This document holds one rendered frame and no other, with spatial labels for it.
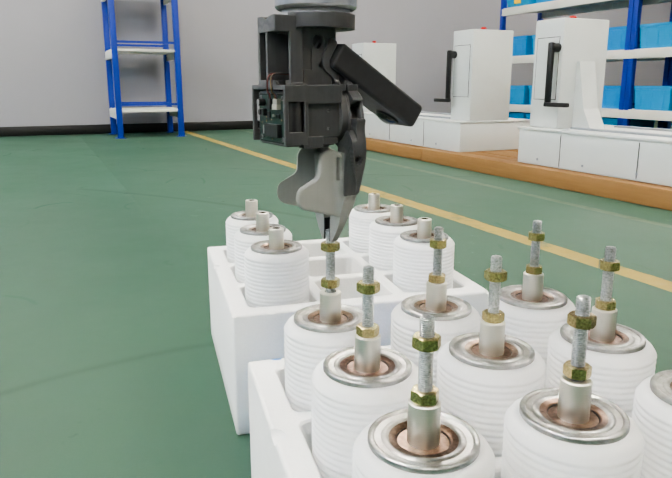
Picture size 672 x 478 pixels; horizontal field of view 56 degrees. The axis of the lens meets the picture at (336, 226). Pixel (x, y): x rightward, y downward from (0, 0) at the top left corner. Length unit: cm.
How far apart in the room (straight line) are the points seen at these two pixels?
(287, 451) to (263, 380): 14
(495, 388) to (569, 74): 294
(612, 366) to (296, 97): 36
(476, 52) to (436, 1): 424
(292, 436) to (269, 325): 32
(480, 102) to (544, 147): 75
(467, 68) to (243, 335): 324
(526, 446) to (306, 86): 33
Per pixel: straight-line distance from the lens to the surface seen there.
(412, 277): 98
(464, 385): 57
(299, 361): 64
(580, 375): 49
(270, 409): 64
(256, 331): 89
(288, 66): 59
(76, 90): 676
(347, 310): 67
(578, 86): 345
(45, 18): 678
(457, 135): 393
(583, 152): 318
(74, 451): 98
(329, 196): 59
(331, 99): 57
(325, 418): 54
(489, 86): 402
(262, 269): 90
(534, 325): 71
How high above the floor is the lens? 49
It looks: 13 degrees down
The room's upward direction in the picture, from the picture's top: straight up
